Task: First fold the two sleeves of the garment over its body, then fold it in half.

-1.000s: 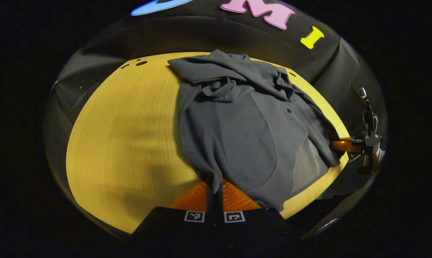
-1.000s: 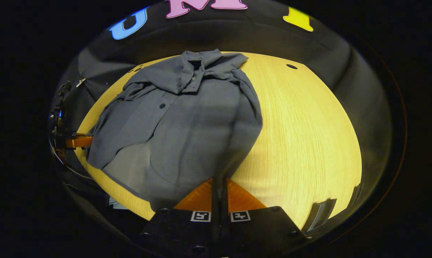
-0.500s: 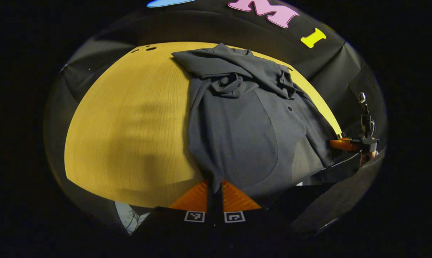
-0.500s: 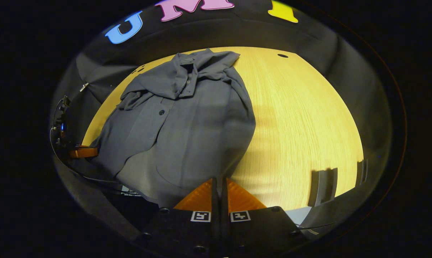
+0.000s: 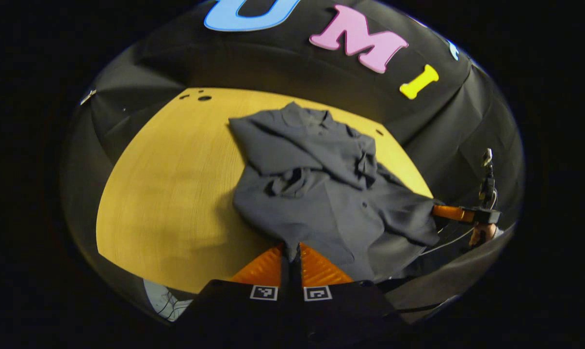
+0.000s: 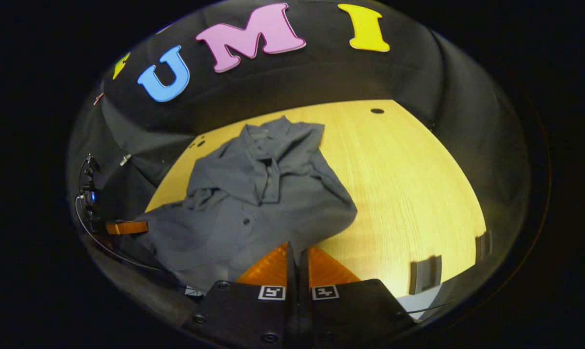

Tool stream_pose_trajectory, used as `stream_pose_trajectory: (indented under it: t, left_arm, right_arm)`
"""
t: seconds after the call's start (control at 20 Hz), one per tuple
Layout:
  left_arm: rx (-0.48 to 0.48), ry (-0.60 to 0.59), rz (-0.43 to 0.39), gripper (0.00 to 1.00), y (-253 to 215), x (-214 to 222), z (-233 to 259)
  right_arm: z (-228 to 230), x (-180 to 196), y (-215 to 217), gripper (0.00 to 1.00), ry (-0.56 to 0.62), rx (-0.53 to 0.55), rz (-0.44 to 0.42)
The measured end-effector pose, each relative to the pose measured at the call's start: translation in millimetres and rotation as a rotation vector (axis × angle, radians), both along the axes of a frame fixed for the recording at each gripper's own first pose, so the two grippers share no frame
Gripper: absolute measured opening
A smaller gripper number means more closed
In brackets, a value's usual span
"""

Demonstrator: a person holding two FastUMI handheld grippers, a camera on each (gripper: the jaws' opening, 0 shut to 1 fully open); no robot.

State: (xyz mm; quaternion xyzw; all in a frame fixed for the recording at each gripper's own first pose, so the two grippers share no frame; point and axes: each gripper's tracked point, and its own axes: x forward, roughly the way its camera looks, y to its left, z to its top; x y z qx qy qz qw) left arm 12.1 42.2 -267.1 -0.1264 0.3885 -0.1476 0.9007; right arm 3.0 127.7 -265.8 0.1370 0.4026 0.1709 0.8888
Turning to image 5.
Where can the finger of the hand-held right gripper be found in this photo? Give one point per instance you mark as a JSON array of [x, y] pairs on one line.
[[452, 213]]

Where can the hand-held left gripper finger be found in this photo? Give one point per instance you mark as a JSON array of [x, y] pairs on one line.
[[298, 283], [286, 283]]

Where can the dark grey collared shirt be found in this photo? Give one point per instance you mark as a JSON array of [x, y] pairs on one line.
[[321, 203]]

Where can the black backdrop cloth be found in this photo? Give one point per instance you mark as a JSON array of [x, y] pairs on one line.
[[273, 63]]

